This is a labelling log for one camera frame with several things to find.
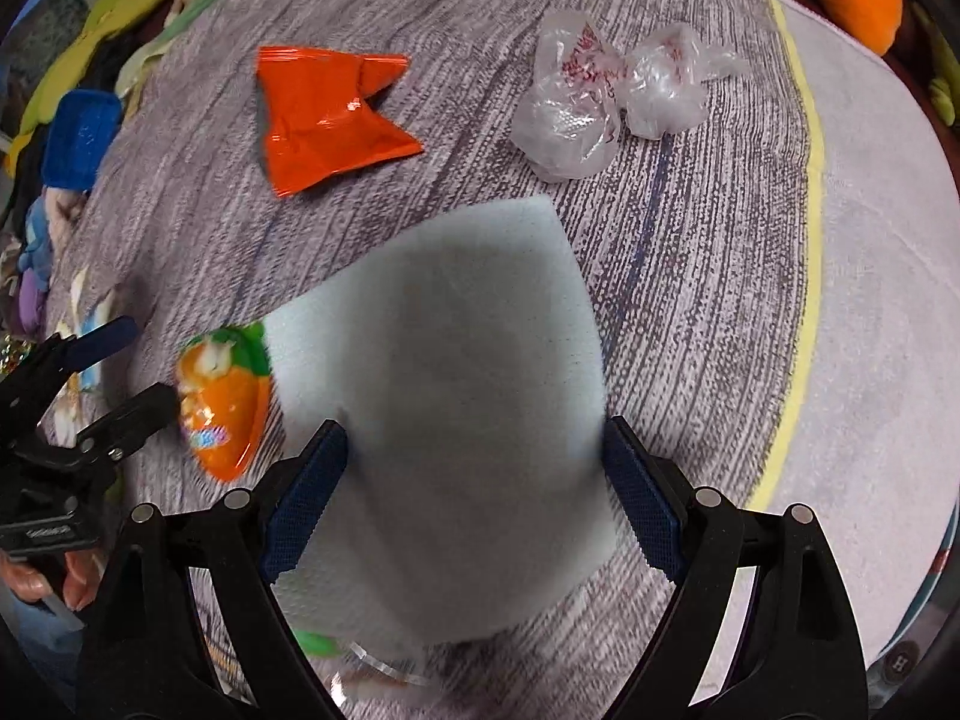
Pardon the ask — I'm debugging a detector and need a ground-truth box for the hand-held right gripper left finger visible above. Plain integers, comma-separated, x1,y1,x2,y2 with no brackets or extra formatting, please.
75,418,350,720

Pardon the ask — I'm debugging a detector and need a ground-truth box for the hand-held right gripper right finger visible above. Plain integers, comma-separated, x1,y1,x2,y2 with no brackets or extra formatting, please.
602,415,871,720

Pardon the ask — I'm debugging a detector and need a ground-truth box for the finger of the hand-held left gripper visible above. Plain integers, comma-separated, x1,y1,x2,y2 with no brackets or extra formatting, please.
75,382,181,458
15,317,140,391

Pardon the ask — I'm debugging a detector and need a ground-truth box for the orange jelly cup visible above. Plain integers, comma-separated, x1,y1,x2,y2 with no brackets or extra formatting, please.
176,322,275,482

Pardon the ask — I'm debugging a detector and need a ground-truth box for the white paper tissue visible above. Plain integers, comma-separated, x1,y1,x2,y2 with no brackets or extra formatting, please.
262,195,623,646

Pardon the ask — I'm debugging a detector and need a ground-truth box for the clear plastic bag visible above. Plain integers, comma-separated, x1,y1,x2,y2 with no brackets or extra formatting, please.
512,10,751,181

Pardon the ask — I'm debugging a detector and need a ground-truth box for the person's left hand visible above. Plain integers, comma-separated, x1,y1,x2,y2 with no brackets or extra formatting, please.
0,547,102,612

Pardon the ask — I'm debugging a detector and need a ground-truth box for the blue purple plush toy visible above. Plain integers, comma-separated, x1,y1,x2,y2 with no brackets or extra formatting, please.
19,195,59,335

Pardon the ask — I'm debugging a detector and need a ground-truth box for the blue plastic tray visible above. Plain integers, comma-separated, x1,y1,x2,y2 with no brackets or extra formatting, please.
41,90,123,192

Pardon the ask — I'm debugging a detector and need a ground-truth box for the grey table cloth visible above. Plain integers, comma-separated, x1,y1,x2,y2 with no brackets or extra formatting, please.
30,0,957,720

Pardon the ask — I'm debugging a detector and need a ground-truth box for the orange foil wrapper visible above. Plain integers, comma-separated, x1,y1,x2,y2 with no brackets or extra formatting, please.
256,46,423,197

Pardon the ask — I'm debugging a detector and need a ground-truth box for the yellow plush toy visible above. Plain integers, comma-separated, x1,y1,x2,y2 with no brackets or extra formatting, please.
7,0,177,166

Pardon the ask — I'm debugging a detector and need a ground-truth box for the dark red sofa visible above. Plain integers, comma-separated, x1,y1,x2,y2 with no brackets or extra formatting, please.
881,0,960,136

